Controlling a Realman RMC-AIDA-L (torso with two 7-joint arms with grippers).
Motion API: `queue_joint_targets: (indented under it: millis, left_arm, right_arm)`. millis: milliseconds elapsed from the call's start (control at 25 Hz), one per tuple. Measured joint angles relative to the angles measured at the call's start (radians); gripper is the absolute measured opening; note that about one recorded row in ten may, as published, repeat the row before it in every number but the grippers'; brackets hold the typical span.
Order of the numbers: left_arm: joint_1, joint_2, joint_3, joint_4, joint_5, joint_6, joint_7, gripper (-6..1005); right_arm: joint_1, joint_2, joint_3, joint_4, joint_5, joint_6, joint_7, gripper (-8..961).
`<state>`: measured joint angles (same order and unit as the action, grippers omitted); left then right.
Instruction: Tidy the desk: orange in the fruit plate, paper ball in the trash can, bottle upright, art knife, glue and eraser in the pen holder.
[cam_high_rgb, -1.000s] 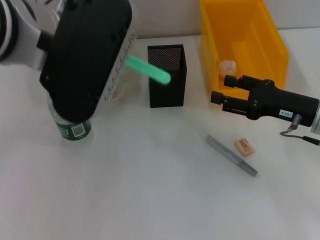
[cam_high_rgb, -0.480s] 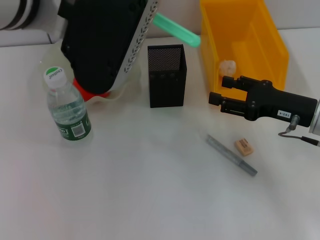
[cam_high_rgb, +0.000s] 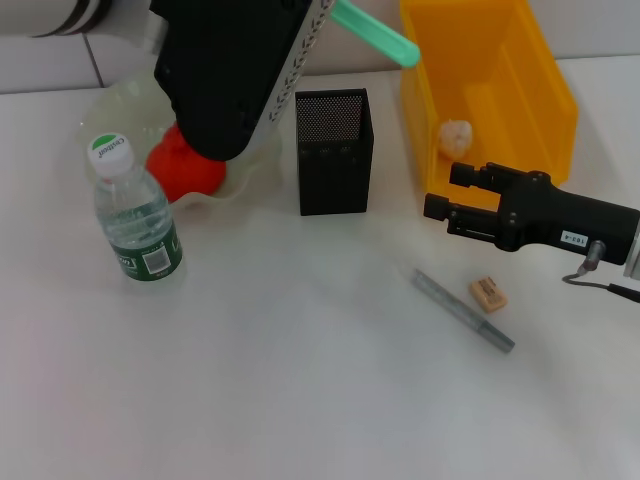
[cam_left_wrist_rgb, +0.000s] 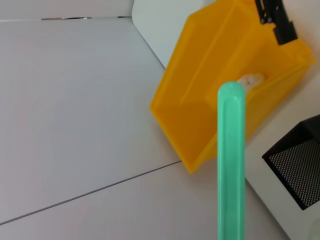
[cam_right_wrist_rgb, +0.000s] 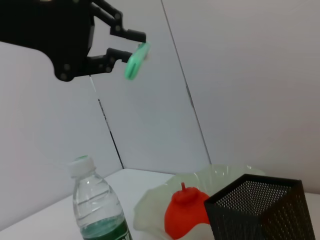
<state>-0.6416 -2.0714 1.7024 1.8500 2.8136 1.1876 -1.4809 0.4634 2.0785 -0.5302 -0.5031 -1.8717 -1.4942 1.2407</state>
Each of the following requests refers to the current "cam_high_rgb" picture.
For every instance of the red-orange knitted orange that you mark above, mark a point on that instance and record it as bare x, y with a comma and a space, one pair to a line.
185, 175

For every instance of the black mesh pen holder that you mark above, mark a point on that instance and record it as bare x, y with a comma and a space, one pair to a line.
335, 175

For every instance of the green toothbrush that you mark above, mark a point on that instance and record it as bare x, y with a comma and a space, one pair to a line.
380, 35

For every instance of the grey pen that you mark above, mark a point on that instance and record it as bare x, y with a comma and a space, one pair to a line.
460, 307

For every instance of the beige eraser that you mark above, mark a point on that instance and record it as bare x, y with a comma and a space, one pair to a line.
489, 295

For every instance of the white paper ball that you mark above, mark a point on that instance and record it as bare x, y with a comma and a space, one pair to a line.
456, 139

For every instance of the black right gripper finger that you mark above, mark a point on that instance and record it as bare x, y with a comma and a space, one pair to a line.
462, 175
437, 207

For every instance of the yellow plastic bin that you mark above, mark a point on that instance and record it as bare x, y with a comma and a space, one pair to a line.
520, 100

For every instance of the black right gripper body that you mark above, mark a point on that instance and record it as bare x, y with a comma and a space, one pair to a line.
565, 222

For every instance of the green glass fruit plate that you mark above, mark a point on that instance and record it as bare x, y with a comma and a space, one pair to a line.
125, 115

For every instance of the clear water bottle green label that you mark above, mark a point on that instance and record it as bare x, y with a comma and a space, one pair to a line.
140, 225

